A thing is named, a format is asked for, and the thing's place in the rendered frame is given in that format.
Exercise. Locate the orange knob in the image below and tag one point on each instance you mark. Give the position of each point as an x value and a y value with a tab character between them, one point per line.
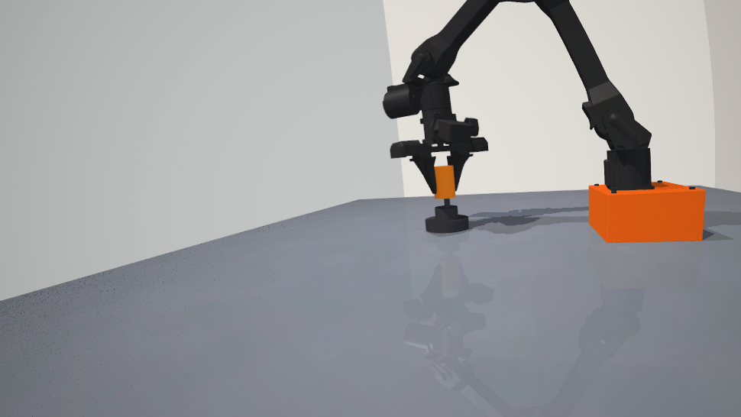
445	182

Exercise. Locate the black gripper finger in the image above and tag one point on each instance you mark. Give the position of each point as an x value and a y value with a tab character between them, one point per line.
458	163
426	167

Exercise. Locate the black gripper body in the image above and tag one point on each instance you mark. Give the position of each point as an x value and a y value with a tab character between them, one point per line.
416	149

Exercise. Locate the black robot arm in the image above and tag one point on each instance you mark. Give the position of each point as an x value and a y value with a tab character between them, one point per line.
628	163

